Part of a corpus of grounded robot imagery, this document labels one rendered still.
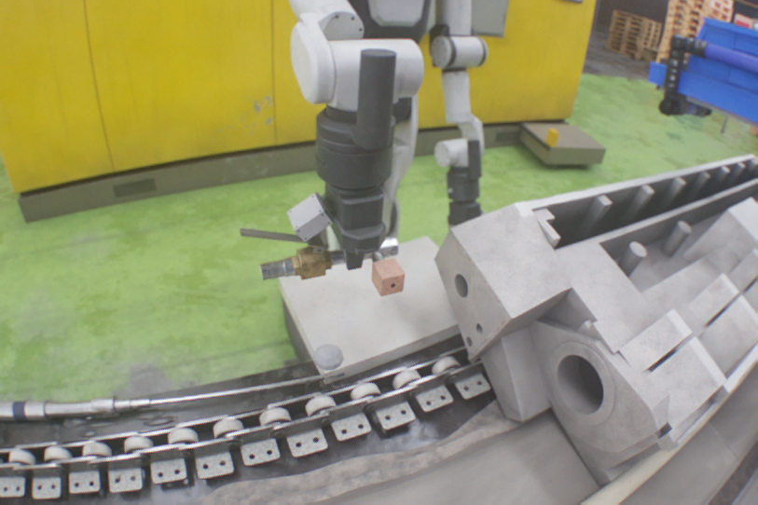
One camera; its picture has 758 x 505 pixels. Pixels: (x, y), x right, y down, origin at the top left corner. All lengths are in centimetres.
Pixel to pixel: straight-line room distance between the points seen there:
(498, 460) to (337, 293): 36
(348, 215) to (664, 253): 60
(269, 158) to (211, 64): 69
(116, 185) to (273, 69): 116
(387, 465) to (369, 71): 46
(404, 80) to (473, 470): 48
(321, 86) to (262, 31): 199
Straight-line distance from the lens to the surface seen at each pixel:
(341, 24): 51
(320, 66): 41
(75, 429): 67
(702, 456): 78
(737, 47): 89
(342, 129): 44
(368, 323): 64
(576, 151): 327
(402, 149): 101
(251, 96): 247
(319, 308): 66
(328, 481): 57
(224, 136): 253
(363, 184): 46
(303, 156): 267
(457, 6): 107
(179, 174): 262
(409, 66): 45
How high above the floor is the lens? 128
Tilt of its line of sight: 34 degrees down
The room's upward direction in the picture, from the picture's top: 4 degrees clockwise
